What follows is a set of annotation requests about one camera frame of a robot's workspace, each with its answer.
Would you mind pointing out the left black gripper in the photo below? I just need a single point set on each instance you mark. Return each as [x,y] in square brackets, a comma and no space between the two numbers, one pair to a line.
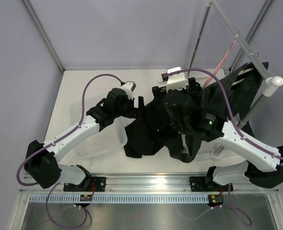
[134,112]

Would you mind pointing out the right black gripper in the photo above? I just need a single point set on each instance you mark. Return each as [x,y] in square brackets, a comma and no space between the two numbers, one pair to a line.
[191,88]

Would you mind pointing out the black shirt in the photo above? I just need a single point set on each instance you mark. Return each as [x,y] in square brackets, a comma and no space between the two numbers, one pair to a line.
[150,132]

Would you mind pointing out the dark striped shirt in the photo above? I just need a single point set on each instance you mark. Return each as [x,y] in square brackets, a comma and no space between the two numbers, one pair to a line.
[227,95]

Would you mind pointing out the pink hanger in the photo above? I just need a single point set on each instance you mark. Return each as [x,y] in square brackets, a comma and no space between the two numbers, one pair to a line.
[208,80]

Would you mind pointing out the wooden hanger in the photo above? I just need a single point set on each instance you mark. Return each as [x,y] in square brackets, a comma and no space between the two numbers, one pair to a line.
[241,76]

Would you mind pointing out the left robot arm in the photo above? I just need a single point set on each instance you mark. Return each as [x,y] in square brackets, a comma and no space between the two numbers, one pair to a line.
[42,160]

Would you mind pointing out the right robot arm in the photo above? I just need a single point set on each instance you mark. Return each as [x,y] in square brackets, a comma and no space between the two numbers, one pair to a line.
[263,164]

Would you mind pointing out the clear plastic basket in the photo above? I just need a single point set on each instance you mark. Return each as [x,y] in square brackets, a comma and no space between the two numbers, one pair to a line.
[110,139]

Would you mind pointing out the metal clothes rack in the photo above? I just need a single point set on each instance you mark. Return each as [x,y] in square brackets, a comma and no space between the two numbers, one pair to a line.
[272,83]

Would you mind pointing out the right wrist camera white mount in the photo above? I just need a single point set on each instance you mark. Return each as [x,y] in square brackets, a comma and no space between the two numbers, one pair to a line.
[176,77]

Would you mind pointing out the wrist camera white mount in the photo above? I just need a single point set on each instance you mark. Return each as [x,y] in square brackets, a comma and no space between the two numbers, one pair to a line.
[129,87]
[176,77]

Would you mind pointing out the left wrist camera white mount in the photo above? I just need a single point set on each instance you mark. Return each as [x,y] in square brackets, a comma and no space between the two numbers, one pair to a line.
[129,87]

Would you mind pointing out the aluminium rail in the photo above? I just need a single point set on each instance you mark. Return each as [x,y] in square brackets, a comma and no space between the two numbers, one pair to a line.
[161,183]

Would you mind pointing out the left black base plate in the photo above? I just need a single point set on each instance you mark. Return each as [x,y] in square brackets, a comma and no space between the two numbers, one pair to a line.
[98,183]

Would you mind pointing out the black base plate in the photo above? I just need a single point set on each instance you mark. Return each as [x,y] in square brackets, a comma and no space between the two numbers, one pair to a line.
[98,183]
[203,184]

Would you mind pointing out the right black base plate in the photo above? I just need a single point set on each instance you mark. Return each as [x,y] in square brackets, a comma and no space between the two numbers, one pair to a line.
[203,184]

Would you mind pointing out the white slotted cable duct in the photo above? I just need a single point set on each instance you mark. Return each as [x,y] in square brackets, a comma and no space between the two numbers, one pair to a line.
[121,199]

